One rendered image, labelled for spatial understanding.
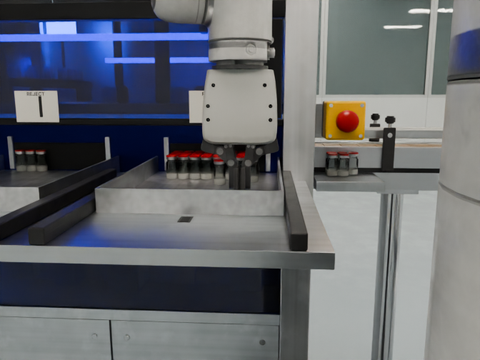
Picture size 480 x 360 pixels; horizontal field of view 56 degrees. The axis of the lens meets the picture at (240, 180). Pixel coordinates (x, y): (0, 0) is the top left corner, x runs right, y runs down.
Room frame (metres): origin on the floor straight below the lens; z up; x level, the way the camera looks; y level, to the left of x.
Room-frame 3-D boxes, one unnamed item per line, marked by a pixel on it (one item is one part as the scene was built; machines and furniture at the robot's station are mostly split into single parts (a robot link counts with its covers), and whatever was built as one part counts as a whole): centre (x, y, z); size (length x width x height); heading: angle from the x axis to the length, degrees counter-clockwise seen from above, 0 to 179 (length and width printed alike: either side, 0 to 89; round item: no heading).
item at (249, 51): (0.62, 0.00, 1.09); 0.09 x 0.08 x 0.03; 86
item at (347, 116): (0.82, -0.19, 0.99); 0.04 x 0.04 x 0.04; 86
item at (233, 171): (0.62, 0.02, 0.94); 0.03 x 0.03 x 0.07; 86
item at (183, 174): (0.86, 0.05, 0.90); 0.18 x 0.02 x 0.05; 86
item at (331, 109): (0.87, -0.20, 1.00); 0.08 x 0.07 x 0.07; 176
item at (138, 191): (0.77, 0.06, 0.90); 0.34 x 0.26 x 0.04; 176
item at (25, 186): (0.79, 0.40, 0.90); 0.34 x 0.26 x 0.04; 176
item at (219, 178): (0.80, 0.04, 0.90); 0.02 x 0.02 x 0.04
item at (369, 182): (0.91, -0.22, 0.87); 0.14 x 0.13 x 0.02; 176
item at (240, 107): (0.62, 0.00, 1.03); 0.10 x 0.07 x 0.11; 86
